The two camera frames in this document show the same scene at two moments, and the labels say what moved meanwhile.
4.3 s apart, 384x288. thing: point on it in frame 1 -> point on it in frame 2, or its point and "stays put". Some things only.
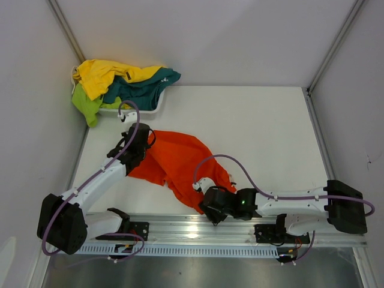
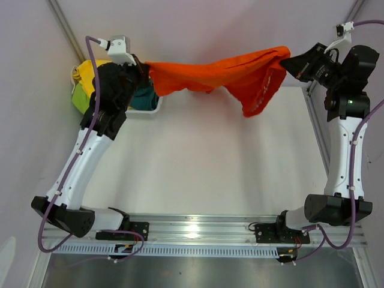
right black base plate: x=273 y=233 stays put
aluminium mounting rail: x=200 y=230 stays put
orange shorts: x=181 y=161 -> x=254 y=79
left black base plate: x=141 y=228 stays put
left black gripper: x=124 y=134 -> x=141 y=69
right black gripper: x=214 y=217 -> x=299 y=65
